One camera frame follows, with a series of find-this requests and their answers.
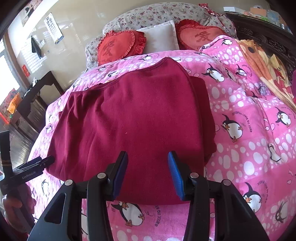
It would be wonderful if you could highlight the dark carved wooden headboard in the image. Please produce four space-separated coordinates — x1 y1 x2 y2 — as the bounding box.
225 13 295 80

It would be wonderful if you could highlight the dark cloth hanging on wall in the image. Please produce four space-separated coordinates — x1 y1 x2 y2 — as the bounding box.
31 36 42 59

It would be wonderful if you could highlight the red paper wall sign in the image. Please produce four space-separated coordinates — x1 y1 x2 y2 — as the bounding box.
22 64 30 78

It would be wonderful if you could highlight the floral folded duvet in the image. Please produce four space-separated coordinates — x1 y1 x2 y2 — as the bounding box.
85 2 237 70

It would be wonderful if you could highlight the left hand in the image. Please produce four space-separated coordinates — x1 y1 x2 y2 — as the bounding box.
3 184 37 233

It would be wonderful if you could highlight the dark wooden desk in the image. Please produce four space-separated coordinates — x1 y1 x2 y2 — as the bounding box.
17 71 65 133

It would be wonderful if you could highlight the orange plastic crate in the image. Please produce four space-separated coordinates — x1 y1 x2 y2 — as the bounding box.
7 92 22 114

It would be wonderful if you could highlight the orange cartoon blanket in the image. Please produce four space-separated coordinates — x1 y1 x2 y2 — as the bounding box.
237 40 295 109

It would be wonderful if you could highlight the wall calendar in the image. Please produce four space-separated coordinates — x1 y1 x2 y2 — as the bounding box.
44 13 64 45

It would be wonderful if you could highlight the right red heart pillow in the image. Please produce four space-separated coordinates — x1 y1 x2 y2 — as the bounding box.
175 20 229 51

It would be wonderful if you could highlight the dark red fleece sweater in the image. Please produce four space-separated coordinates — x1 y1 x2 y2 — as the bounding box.
48 58 217 205

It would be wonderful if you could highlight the red heart pillow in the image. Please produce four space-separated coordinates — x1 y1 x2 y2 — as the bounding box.
97 30 147 65
175 20 229 51

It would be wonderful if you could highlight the white square pillow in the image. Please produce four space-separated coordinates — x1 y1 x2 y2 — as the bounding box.
137 21 179 54

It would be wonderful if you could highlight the framed wedding photo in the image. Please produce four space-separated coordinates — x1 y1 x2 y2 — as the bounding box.
20 0 42 26

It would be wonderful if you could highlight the left red heart pillow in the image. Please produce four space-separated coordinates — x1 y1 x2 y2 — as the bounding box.
97 30 147 65

